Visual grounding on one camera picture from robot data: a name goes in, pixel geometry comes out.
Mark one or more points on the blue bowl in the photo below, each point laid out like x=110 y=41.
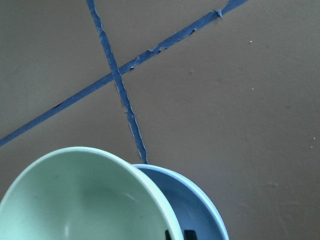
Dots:
x=192 y=207

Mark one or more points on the green bowl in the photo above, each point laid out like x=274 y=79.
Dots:
x=83 y=193

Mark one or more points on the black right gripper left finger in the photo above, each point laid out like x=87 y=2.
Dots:
x=167 y=235

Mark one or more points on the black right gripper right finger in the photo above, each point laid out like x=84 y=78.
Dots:
x=190 y=234

